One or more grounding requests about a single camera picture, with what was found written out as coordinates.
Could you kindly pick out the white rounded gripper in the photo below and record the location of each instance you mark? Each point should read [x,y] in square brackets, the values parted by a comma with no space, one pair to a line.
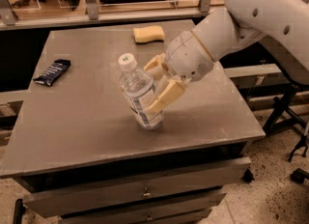
[187,57]

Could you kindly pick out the clear plastic water bottle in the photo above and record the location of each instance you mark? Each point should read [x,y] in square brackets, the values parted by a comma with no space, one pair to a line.
[138,87]

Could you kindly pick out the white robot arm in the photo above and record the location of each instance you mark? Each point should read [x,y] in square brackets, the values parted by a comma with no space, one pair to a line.
[242,22]

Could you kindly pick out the yellow sponge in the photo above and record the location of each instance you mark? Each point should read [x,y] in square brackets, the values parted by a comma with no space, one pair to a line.
[148,34]

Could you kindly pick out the dark blue snack bar wrapper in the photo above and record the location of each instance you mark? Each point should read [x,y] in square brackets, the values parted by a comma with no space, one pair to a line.
[53,72]

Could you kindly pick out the black tripod stand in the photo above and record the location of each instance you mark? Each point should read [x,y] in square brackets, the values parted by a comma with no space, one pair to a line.
[283,117]

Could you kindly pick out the black caster wheel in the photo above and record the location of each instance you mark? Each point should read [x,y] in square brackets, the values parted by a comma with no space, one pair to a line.
[248,176]

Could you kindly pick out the grey lower drawer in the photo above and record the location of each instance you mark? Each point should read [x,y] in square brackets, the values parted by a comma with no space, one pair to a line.
[176,210]

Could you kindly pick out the grey drawer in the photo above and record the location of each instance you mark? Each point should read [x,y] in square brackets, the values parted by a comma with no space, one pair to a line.
[176,210]
[97,195]

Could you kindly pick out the grey upper drawer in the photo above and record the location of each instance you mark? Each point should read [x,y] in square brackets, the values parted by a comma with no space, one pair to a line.
[97,195]

